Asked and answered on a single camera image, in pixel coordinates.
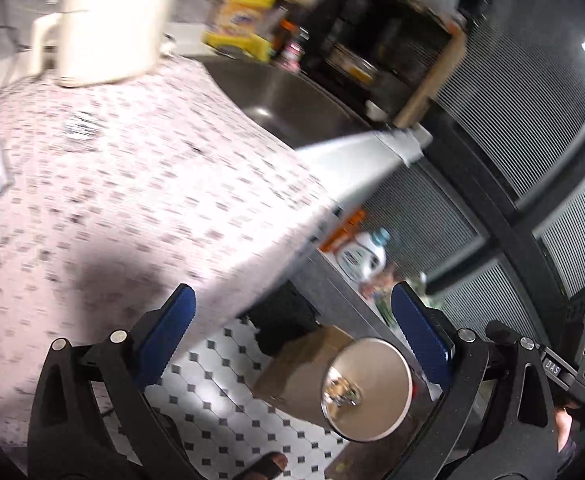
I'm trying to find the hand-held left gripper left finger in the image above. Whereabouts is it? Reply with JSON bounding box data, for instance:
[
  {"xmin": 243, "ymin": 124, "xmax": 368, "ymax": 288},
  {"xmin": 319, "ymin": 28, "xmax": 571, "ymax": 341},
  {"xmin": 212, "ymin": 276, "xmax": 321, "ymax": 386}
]
[{"xmin": 26, "ymin": 282, "xmax": 198, "ymax": 480}]

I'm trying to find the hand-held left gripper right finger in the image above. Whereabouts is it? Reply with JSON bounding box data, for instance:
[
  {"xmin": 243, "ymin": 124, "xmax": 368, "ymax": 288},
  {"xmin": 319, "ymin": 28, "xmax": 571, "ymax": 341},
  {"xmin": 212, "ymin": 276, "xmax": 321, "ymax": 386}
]
[{"xmin": 390, "ymin": 281, "xmax": 559, "ymax": 480}]

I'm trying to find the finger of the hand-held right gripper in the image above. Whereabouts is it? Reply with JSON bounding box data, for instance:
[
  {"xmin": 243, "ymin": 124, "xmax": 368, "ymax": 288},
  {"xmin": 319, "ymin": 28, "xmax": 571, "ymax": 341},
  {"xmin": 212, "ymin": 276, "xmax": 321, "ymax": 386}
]
[{"xmin": 485, "ymin": 319, "xmax": 544, "ymax": 362}]

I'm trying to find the white trash bin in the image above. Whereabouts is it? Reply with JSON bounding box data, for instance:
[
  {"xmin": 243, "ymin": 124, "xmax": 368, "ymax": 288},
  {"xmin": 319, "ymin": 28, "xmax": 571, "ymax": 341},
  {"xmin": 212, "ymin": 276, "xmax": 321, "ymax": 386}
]
[{"xmin": 317, "ymin": 336, "xmax": 415, "ymax": 445}]

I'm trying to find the person's right hand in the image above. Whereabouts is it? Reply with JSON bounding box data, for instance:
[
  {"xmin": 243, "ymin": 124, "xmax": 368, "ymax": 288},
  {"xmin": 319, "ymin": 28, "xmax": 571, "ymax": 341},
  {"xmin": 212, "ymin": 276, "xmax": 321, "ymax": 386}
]
[{"xmin": 553, "ymin": 406, "xmax": 575, "ymax": 457}]

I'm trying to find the pink snack packet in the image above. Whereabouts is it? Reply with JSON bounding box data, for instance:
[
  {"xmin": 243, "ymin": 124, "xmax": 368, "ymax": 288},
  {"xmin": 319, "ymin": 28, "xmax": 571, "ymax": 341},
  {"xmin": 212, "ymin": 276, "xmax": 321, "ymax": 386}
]
[{"xmin": 359, "ymin": 264, "xmax": 404, "ymax": 307}]

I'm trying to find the grey stone ledge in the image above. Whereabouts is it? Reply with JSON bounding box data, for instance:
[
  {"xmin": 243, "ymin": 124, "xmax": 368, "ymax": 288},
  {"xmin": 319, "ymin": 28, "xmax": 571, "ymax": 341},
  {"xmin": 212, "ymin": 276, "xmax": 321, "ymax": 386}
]
[{"xmin": 291, "ymin": 249, "xmax": 424, "ymax": 362}]

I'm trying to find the white laundry detergent bottle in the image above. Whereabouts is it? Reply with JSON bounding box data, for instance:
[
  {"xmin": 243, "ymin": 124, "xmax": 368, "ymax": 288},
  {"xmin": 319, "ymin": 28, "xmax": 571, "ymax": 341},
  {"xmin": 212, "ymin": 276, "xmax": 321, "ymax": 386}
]
[{"xmin": 333, "ymin": 226, "xmax": 391, "ymax": 282}]

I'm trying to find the black bag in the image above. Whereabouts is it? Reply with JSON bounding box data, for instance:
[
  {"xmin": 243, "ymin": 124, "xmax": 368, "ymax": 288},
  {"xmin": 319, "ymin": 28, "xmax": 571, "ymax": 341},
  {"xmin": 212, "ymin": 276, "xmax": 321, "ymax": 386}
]
[{"xmin": 249, "ymin": 281, "xmax": 321, "ymax": 357}]

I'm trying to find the orange bottle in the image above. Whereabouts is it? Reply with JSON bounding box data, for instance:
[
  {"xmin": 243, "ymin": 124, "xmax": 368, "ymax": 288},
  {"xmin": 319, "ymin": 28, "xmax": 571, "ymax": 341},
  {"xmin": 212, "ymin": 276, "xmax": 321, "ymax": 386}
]
[{"xmin": 321, "ymin": 209, "xmax": 369, "ymax": 254}]

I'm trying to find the cardboard box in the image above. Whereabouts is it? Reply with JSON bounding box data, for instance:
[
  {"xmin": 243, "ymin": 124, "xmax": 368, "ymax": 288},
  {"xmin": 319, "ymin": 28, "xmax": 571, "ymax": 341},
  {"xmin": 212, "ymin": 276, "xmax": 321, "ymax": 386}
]
[{"xmin": 251, "ymin": 324, "xmax": 356, "ymax": 417}]

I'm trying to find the pink patterned counter cover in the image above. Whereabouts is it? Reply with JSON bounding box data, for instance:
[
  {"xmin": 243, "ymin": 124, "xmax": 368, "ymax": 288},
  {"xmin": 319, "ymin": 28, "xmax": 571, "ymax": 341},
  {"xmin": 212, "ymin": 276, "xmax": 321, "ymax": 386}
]
[{"xmin": 0, "ymin": 54, "xmax": 344, "ymax": 462}]

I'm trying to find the black slipper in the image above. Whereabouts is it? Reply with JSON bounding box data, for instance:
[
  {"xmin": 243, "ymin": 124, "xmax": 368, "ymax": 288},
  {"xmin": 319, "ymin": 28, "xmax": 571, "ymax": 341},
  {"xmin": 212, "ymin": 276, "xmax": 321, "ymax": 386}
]
[{"xmin": 231, "ymin": 450, "xmax": 290, "ymax": 480}]

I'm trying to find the white sink cabinet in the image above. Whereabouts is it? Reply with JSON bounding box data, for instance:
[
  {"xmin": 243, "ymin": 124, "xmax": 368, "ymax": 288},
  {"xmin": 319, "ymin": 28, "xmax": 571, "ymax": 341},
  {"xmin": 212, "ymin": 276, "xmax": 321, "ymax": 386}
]
[{"xmin": 291, "ymin": 126, "xmax": 434, "ymax": 212}]

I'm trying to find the steel sink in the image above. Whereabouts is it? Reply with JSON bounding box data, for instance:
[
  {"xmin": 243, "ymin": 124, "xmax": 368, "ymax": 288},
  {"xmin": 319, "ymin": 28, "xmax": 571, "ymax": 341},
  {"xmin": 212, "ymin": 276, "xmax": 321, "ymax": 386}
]
[{"xmin": 196, "ymin": 56, "xmax": 374, "ymax": 152}]

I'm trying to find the metal tray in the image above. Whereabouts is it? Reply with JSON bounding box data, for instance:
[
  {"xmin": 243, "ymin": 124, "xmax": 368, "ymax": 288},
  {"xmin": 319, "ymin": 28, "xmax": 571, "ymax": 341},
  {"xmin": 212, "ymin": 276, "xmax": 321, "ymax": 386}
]
[{"xmin": 329, "ymin": 41, "xmax": 379, "ymax": 87}]

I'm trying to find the small pink bottle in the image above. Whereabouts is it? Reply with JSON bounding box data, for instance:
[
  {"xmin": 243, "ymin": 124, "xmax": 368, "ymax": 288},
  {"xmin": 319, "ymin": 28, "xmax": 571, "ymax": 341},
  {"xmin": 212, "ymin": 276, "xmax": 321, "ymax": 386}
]
[{"xmin": 272, "ymin": 20, "xmax": 309, "ymax": 69}]

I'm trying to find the wooden shelf with items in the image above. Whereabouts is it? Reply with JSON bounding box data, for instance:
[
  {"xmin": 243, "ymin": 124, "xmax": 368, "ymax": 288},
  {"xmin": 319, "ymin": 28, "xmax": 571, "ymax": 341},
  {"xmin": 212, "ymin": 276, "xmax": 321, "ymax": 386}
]
[{"xmin": 301, "ymin": 0, "xmax": 474, "ymax": 132}]

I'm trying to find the cream electric kettle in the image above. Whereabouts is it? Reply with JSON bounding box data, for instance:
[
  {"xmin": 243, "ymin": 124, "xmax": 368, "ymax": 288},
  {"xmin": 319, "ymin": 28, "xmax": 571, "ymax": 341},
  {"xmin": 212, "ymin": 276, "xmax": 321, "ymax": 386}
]
[{"xmin": 29, "ymin": 0, "xmax": 184, "ymax": 89}]

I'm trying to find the yellow detergent jug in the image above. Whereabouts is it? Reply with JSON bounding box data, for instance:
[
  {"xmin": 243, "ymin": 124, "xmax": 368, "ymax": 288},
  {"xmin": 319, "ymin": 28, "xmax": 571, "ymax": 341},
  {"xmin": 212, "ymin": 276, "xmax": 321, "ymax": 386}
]
[{"xmin": 200, "ymin": 0, "xmax": 284, "ymax": 62}]

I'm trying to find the black window frame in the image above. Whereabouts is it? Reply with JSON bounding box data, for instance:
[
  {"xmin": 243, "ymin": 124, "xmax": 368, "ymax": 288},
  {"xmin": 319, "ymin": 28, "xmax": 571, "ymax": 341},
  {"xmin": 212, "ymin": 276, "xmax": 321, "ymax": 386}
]
[{"xmin": 421, "ymin": 104, "xmax": 585, "ymax": 322}]

